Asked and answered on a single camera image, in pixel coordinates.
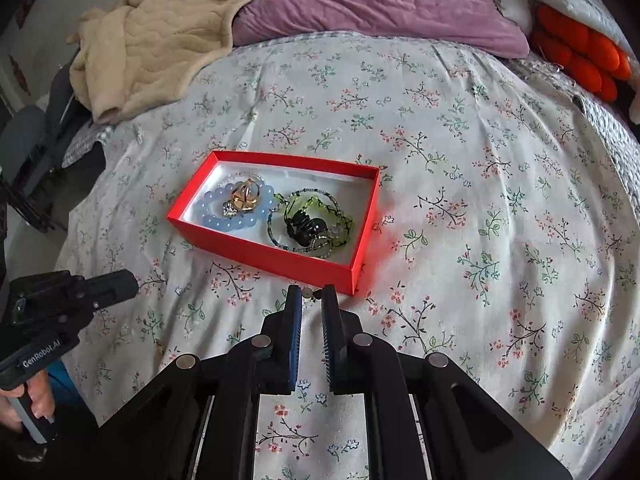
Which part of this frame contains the light blue bead bracelet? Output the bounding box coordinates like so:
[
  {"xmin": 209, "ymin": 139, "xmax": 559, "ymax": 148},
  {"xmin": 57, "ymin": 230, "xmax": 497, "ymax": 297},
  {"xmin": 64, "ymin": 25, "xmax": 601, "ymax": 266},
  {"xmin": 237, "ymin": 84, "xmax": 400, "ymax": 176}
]
[{"xmin": 199, "ymin": 185, "xmax": 277, "ymax": 233}]

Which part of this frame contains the wide gold ring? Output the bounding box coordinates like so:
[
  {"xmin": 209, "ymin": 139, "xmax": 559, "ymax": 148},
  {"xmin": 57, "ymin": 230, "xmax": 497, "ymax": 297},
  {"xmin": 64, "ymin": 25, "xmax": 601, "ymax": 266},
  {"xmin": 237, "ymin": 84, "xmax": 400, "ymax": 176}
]
[{"xmin": 230, "ymin": 179, "xmax": 262, "ymax": 211}]

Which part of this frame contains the red cardboard box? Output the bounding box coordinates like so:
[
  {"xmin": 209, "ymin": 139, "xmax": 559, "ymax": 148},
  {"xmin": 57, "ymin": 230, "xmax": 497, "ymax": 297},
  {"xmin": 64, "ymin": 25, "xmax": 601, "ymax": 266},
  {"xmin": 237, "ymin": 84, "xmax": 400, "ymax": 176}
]
[{"xmin": 166, "ymin": 150, "xmax": 382, "ymax": 296}]

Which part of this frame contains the purple pillow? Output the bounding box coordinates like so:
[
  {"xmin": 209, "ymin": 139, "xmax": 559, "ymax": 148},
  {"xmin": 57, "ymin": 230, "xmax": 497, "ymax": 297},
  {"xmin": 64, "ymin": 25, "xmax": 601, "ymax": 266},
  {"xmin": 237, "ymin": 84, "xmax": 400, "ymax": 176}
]
[{"xmin": 232, "ymin": 0, "xmax": 531, "ymax": 58}]

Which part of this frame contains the person's left hand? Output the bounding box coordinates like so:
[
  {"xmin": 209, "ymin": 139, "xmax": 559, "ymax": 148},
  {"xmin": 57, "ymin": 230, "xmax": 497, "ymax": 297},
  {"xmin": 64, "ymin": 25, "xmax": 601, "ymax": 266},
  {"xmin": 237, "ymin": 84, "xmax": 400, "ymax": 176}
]
[{"xmin": 0, "ymin": 364, "xmax": 57, "ymax": 433}]

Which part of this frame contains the green bead black cord bracelet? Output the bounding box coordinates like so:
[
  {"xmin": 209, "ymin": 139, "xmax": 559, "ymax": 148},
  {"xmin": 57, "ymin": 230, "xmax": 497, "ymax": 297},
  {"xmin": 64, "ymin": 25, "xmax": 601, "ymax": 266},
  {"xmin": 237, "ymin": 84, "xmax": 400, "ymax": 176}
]
[{"xmin": 275, "ymin": 192, "xmax": 356, "ymax": 251}]

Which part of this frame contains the floral bedsheet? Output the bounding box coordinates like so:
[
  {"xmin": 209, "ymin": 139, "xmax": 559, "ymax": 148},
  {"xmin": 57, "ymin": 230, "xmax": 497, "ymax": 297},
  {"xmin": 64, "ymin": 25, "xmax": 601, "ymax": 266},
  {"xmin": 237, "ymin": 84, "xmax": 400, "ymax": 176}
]
[{"xmin": 55, "ymin": 30, "xmax": 640, "ymax": 480}]

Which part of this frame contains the blue cloth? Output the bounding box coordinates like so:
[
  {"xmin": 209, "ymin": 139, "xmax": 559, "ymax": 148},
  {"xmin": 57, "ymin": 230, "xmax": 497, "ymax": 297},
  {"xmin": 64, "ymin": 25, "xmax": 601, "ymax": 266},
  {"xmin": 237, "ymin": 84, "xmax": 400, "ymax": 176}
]
[{"xmin": 47, "ymin": 360, "xmax": 83, "ymax": 406}]

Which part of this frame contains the thin green seed bead bracelet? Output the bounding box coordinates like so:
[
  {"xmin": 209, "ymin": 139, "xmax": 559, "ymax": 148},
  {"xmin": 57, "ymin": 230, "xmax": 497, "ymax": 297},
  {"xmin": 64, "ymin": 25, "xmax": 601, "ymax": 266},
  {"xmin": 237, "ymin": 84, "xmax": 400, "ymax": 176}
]
[{"xmin": 265, "ymin": 187, "xmax": 351, "ymax": 261}]

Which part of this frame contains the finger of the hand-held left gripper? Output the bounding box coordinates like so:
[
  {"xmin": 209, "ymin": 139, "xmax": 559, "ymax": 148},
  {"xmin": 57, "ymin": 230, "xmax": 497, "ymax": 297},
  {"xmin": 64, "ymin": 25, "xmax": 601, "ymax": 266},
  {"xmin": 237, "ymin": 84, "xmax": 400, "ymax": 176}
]
[
  {"xmin": 90, "ymin": 284, "xmax": 140, "ymax": 309},
  {"xmin": 82, "ymin": 269, "xmax": 139, "ymax": 292}
]

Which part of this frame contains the grey chair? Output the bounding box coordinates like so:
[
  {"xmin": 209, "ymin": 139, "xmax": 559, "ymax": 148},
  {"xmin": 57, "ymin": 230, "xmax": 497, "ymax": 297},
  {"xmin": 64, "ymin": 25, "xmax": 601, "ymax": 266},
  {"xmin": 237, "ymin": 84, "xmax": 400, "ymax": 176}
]
[{"xmin": 0, "ymin": 105, "xmax": 66, "ymax": 231}]

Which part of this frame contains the grey checkered sheet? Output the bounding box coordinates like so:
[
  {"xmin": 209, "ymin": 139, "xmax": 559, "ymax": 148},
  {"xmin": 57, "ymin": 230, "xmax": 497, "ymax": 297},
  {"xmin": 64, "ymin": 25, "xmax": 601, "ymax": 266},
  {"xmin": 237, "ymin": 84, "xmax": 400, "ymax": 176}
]
[{"xmin": 505, "ymin": 57, "xmax": 640, "ymax": 201}]

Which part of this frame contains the black hair clip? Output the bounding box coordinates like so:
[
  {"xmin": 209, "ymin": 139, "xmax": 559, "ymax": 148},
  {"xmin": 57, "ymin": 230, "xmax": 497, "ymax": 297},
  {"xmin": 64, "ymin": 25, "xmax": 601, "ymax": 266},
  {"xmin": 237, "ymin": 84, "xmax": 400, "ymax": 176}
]
[{"xmin": 282, "ymin": 210, "xmax": 326, "ymax": 251}]

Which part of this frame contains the beige quilted blanket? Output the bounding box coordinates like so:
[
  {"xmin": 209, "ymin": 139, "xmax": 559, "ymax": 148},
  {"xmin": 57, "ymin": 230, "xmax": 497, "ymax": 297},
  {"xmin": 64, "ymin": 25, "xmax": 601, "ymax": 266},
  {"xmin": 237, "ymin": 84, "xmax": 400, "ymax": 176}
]
[{"xmin": 69, "ymin": 0, "xmax": 288, "ymax": 123}]

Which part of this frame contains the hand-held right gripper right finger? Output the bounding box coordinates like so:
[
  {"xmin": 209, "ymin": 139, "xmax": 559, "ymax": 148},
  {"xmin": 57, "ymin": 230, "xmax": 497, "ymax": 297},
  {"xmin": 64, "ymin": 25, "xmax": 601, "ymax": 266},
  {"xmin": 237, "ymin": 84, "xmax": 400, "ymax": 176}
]
[{"xmin": 321, "ymin": 284, "xmax": 574, "ymax": 480}]

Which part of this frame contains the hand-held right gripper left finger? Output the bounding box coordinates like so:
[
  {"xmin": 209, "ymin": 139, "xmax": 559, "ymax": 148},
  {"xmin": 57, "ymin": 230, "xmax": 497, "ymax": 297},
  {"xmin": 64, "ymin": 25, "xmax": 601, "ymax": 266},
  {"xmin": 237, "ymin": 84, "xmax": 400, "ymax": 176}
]
[{"xmin": 95, "ymin": 284, "xmax": 303, "ymax": 480}]

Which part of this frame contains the orange plush toy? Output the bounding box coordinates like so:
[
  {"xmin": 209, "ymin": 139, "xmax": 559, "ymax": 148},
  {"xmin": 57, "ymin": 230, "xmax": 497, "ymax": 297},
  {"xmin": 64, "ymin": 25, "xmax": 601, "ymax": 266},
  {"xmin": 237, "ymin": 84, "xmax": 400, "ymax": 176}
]
[{"xmin": 530, "ymin": 5, "xmax": 633, "ymax": 103}]

